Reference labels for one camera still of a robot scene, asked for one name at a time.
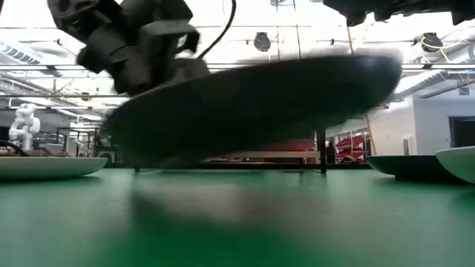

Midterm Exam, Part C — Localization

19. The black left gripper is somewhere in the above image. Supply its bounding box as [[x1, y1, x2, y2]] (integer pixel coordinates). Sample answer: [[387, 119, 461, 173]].
[[76, 18, 212, 96]]

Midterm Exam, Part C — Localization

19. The dark grey plate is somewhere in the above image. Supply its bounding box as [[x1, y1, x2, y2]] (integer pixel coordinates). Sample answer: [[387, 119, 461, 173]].
[[105, 53, 404, 170]]

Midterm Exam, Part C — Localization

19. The red object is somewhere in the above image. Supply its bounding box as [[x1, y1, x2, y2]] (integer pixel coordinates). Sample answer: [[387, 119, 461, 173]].
[[335, 133, 367, 164], [259, 139, 318, 164]]

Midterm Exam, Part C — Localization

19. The green table mat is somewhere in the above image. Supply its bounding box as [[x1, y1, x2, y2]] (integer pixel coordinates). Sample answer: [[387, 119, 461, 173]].
[[0, 167, 475, 267]]

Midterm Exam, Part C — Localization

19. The salmon pink plate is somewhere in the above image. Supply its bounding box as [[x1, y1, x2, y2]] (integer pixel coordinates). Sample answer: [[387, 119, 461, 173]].
[[0, 155, 108, 182]]

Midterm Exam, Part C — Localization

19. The white robot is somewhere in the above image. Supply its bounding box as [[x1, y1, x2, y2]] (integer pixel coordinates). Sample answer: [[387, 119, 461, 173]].
[[7, 102, 42, 151]]

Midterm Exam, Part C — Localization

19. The dark teal plate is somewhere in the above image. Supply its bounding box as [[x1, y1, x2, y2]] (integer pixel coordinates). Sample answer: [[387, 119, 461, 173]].
[[366, 154, 452, 182]]

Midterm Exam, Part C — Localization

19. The dark doorway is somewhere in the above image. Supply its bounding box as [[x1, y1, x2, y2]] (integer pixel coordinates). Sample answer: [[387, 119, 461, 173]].
[[448, 116, 475, 149]]

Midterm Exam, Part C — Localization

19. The mint green plate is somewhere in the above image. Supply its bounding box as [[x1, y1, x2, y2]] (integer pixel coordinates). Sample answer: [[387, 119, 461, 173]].
[[435, 145, 475, 185]]

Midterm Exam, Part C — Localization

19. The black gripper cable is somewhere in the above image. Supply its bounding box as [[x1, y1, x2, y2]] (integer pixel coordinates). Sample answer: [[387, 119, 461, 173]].
[[196, 0, 238, 60]]

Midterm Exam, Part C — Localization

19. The black ceiling cable reel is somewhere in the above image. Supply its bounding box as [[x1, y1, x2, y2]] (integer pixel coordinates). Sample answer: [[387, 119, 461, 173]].
[[413, 32, 445, 53], [253, 31, 272, 53]]

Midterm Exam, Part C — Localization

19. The yellow cable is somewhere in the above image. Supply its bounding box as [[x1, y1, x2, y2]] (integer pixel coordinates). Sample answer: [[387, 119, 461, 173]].
[[365, 113, 377, 156]]

